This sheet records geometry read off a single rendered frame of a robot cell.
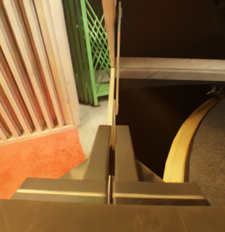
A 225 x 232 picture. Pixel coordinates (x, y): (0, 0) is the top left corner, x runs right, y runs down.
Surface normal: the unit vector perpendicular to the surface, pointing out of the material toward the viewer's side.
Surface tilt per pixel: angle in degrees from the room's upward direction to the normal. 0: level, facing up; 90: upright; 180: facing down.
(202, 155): 0
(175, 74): 90
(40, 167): 0
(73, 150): 0
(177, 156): 13
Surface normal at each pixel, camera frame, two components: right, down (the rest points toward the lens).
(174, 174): -0.21, -0.76
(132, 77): -0.03, 0.69
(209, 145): 0.00, -0.73
